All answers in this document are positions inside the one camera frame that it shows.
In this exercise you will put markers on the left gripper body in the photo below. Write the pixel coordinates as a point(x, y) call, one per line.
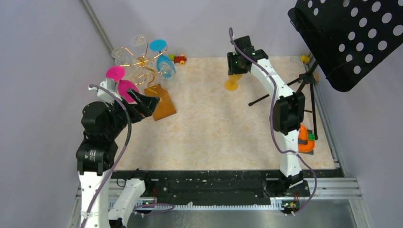
point(133, 115)

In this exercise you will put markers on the blue plastic wine glass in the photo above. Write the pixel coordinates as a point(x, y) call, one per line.
point(164, 65)

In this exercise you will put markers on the yellow plastic wine glass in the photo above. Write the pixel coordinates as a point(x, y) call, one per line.
point(232, 83)

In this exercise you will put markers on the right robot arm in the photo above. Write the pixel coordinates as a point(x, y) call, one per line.
point(286, 109)

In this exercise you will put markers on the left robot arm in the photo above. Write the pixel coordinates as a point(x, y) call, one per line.
point(107, 132)

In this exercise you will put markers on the wooden rack base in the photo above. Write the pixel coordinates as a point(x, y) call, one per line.
point(165, 107)

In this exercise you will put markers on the pink plastic wine glass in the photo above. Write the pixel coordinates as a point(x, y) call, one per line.
point(117, 73)

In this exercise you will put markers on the clear wine glass left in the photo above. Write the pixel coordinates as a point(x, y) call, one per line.
point(121, 56)

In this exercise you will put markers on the clear wine glass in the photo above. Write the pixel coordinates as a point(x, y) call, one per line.
point(140, 44)
point(121, 56)

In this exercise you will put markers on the clear wine glass back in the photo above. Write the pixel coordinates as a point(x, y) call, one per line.
point(140, 44)

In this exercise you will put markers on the colourful toy train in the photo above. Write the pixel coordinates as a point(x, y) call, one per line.
point(181, 59)

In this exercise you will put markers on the orange tape dispenser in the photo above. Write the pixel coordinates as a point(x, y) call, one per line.
point(304, 144)

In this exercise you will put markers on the yellow clamp knob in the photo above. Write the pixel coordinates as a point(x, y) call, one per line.
point(305, 59)

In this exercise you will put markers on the green toy block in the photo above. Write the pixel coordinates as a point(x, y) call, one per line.
point(311, 137)

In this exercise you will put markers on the black perforated music stand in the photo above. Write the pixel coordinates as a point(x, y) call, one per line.
point(357, 44)

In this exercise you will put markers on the gold wire wine glass rack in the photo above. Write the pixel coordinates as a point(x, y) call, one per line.
point(143, 70)

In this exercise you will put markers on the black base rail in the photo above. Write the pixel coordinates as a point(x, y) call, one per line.
point(213, 188)

